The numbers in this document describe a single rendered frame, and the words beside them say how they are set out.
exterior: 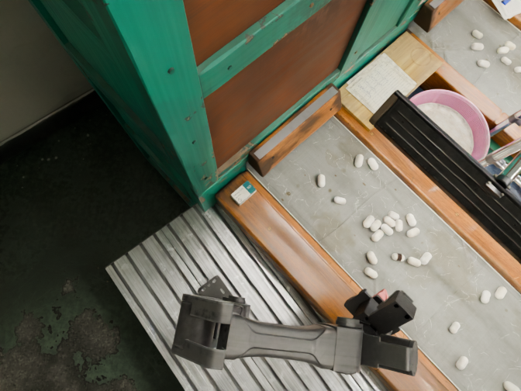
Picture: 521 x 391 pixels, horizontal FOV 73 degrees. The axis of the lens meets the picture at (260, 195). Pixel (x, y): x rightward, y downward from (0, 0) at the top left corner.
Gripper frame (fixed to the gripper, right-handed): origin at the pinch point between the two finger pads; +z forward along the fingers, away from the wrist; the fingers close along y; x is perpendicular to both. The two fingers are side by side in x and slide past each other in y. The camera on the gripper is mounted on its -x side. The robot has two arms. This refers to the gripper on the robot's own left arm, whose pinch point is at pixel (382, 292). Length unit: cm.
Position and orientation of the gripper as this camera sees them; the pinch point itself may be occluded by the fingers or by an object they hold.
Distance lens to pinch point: 86.3
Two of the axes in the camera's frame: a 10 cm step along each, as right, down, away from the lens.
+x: -5.1, 6.2, 6.0
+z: 5.3, -3.3, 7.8
